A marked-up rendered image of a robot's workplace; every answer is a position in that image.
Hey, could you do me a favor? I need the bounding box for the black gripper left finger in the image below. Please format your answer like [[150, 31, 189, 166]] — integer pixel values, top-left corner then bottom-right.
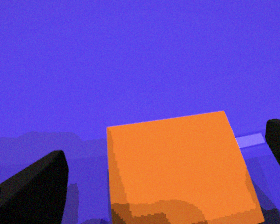
[[0, 149, 69, 224]]

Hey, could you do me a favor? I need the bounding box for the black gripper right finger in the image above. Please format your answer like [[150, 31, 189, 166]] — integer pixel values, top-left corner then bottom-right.
[[265, 119, 280, 165]]

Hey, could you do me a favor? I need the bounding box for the orange cube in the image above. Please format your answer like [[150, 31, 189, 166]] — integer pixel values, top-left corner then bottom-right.
[[107, 111, 265, 224]]

